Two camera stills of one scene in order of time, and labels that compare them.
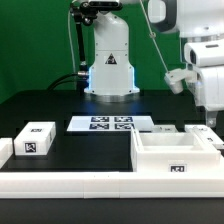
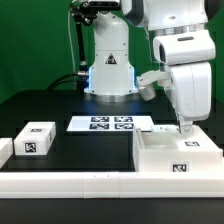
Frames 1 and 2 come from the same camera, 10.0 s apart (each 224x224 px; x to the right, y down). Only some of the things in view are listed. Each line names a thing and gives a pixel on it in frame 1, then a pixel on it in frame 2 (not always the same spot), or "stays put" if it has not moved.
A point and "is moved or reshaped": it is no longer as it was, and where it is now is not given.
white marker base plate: x=109 y=123 stays put
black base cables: x=61 y=77 stays put
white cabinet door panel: x=207 y=133 is moved or reshaped
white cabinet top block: x=35 y=138 stays put
